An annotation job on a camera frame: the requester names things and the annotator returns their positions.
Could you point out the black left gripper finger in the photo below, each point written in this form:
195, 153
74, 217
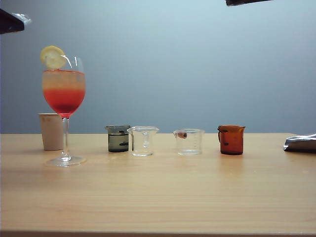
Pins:
24, 18
10, 23

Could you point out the yellow lemon slice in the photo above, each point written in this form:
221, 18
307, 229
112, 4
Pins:
51, 58

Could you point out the smoky grey glass beaker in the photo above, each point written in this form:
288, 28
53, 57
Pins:
117, 143

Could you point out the wine glass with red cocktail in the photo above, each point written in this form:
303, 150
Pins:
63, 98

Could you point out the beige paper cup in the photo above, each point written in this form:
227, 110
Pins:
50, 134

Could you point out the amber glass beaker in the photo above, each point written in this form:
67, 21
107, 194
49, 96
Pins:
232, 143

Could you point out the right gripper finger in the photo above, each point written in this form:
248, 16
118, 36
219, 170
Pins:
247, 2

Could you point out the silver foil bag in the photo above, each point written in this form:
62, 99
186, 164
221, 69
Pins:
301, 144

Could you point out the clear glass beaker with spout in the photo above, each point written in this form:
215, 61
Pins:
143, 151

